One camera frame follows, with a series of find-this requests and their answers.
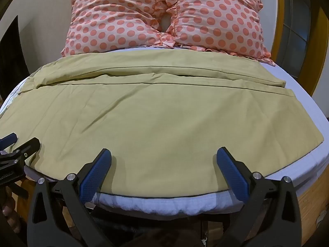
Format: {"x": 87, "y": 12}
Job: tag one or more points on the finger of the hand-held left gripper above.
{"x": 7, "y": 138}
{"x": 27, "y": 148}

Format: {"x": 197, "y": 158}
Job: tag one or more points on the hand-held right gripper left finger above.
{"x": 94, "y": 175}

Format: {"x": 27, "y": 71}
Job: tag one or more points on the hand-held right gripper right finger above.
{"x": 232, "y": 175}

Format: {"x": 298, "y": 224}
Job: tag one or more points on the olive green bed sheet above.
{"x": 154, "y": 123}

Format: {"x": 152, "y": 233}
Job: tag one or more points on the person's left hand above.
{"x": 11, "y": 213}

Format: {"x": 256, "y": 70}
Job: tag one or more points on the bed with white sheet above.
{"x": 303, "y": 103}

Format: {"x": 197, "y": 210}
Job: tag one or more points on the pink polka dot pillow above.
{"x": 218, "y": 20}
{"x": 115, "y": 23}

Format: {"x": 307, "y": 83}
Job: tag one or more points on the yellow framed window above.
{"x": 298, "y": 30}

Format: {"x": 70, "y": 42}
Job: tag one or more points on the wooden bed frame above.
{"x": 312, "y": 200}

